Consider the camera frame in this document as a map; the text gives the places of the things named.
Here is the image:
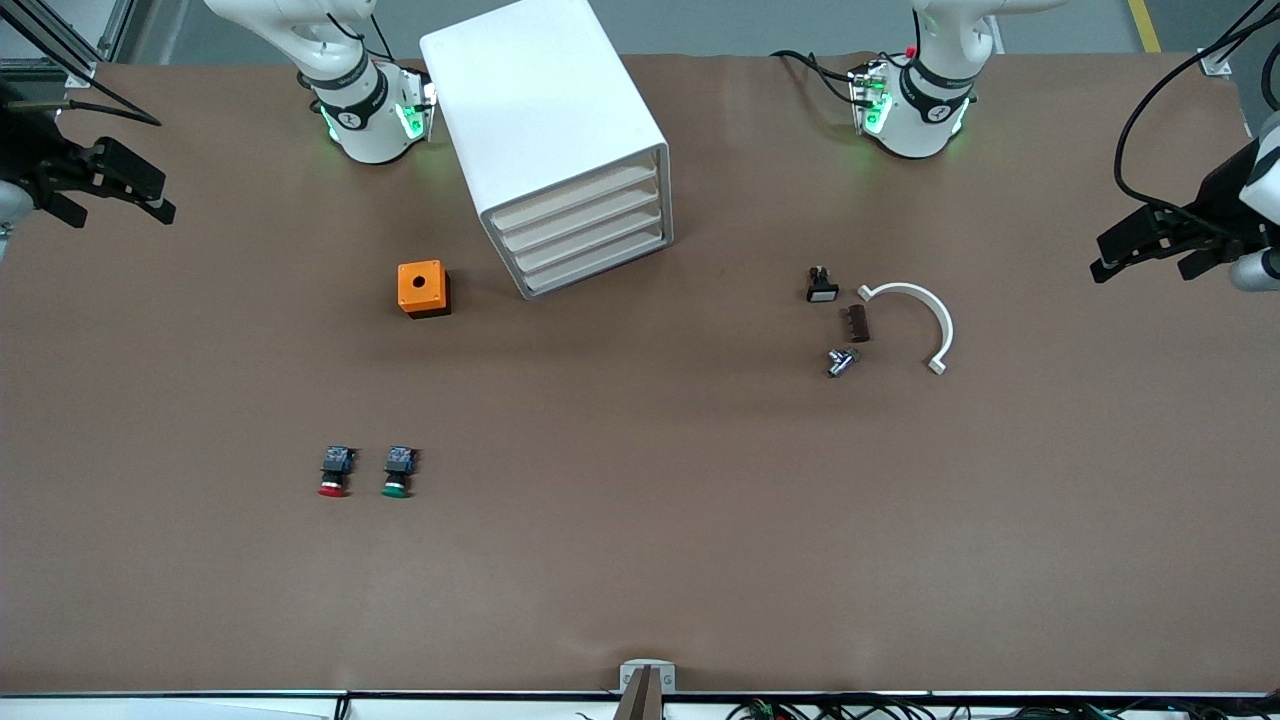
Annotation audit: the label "red push button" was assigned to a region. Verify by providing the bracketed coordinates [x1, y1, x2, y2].
[318, 446, 356, 499]

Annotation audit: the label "green push button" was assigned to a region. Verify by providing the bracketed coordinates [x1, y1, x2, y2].
[381, 446, 419, 499]

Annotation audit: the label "brown table mat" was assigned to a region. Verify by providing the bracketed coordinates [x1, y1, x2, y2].
[0, 50, 1280, 696]

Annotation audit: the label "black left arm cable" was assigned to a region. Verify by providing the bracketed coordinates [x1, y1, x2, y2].
[1115, 0, 1280, 216]

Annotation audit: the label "aluminium frame profile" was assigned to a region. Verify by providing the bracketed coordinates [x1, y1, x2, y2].
[1200, 0, 1280, 79]
[0, 0, 136, 86]

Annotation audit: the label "white half-ring clamp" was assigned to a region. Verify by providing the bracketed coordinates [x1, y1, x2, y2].
[857, 282, 955, 376]

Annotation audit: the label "orange button enclosure box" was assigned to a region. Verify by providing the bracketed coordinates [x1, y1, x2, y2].
[397, 260, 452, 319]

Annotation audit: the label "black arm base cable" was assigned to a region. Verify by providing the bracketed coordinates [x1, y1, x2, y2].
[770, 48, 863, 106]

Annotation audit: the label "tangled black cables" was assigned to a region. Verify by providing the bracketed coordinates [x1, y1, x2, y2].
[730, 695, 1280, 720]

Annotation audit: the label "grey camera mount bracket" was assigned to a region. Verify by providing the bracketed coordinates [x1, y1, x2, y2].
[619, 659, 677, 720]

